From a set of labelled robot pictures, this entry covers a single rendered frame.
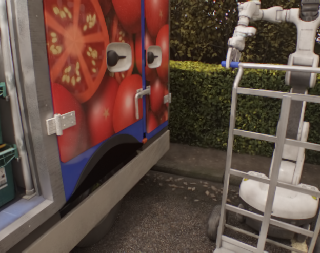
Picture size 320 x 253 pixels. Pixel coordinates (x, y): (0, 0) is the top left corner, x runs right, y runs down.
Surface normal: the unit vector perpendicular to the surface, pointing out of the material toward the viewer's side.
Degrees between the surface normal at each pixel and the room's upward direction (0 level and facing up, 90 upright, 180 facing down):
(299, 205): 45
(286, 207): 54
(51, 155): 90
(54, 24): 90
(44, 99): 90
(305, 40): 89
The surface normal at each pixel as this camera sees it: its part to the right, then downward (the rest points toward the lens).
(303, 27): -0.56, 0.23
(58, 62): 0.93, 0.11
